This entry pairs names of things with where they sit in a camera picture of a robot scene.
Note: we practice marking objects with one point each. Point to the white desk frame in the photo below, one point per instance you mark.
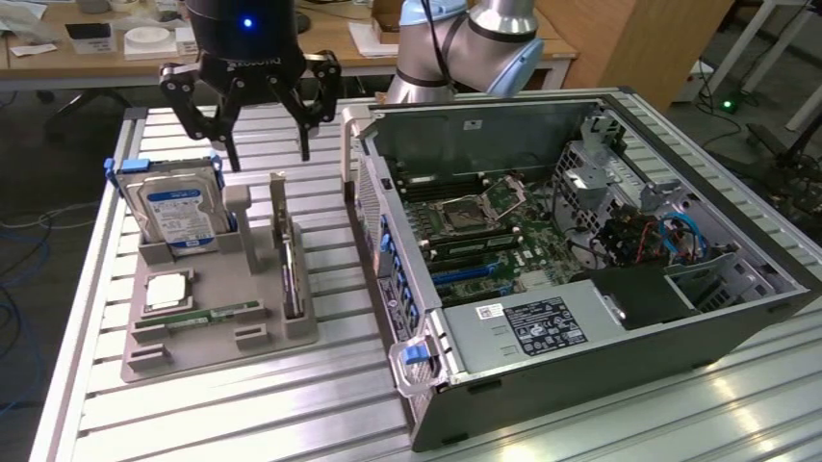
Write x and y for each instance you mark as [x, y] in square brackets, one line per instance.
[731, 58]

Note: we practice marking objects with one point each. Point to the device with green light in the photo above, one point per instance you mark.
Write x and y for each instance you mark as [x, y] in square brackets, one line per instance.
[728, 103]

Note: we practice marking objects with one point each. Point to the blue label hard drive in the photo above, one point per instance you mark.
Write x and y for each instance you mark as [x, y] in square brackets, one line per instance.
[132, 166]

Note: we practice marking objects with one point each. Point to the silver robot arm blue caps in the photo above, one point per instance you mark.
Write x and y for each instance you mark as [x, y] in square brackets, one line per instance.
[501, 29]

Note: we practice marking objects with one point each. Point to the white box round dish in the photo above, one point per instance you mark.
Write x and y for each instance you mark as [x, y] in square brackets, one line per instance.
[150, 43]

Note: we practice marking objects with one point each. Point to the white paper slip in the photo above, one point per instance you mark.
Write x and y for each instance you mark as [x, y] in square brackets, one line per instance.
[34, 49]

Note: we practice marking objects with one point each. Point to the green RAM stick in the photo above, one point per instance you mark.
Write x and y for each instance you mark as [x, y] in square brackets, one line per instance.
[206, 315]

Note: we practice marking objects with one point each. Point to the silver CPU chip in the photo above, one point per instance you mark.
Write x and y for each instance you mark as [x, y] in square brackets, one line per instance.
[166, 291]

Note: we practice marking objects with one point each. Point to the RAM stick with white label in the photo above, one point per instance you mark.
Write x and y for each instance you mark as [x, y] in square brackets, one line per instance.
[476, 243]

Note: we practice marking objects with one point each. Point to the wooden cabinet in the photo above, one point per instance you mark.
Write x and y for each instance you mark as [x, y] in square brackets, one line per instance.
[668, 48]

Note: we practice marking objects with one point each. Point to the brown cardboard box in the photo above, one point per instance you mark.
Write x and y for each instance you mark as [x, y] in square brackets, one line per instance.
[386, 14]

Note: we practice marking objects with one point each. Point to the blue card retainer strip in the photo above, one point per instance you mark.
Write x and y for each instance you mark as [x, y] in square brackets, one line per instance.
[386, 240]

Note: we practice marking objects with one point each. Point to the white paper stack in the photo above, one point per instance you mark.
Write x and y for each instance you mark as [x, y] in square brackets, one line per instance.
[373, 41]

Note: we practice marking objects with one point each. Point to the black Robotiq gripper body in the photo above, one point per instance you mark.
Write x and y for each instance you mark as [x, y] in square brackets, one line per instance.
[248, 43]

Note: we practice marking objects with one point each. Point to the black plastic shroud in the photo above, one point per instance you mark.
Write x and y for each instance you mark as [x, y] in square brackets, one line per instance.
[636, 298]

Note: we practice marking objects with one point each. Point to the metal socket cover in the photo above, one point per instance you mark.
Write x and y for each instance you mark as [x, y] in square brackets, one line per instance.
[508, 195]

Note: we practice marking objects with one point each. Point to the graphics card with metal bracket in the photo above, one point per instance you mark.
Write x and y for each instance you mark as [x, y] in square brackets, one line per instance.
[290, 269]

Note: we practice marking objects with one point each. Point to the black office chair base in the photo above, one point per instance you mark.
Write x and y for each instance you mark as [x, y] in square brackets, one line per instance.
[83, 101]

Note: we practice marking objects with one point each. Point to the metal disk bay cage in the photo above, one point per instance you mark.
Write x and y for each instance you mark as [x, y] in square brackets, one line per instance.
[592, 183]

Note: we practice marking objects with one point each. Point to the grey power supply unit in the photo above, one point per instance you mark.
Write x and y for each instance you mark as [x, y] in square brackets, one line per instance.
[489, 337]

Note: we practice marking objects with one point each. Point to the CPU socket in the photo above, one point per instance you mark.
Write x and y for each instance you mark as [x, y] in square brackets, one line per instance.
[462, 216]

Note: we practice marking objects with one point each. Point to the plain white box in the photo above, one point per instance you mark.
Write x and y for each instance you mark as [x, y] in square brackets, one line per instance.
[184, 45]

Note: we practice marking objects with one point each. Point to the open black PC case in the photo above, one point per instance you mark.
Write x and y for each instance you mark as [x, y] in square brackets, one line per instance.
[579, 399]

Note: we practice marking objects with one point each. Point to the white box black top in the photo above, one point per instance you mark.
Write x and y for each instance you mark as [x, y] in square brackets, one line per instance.
[91, 38]

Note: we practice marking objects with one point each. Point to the green motherboard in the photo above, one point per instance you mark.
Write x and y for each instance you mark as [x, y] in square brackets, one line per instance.
[537, 231]

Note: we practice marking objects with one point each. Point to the silver hard disk blue label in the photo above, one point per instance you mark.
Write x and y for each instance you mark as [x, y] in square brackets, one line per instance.
[181, 216]

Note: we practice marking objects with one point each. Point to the wooden desk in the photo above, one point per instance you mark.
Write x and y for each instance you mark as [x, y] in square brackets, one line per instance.
[78, 63]

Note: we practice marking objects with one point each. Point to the grey printed parts rack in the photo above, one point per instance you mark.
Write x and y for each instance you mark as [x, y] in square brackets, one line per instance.
[218, 284]

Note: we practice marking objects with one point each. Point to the blue case latch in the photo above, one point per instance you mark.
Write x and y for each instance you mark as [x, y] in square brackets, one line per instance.
[413, 353]

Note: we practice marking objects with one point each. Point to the small silver chipset heatsink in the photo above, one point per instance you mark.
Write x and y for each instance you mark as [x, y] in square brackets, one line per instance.
[534, 282]

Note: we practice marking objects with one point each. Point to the blue expansion slot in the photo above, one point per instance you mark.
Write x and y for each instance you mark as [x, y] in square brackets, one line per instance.
[466, 274]

